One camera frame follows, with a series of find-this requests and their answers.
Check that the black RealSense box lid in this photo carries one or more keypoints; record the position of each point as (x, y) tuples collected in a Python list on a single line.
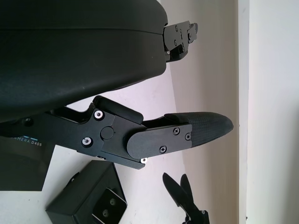
[(23, 168)]

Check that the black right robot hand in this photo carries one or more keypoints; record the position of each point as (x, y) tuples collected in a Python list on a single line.
[(184, 200)]

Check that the small silver depth camera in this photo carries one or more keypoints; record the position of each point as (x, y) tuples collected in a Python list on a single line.
[(109, 205)]

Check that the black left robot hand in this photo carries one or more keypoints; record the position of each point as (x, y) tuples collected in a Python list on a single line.
[(70, 58)]

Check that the black box base with insert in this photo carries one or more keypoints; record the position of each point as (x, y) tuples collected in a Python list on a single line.
[(77, 193)]

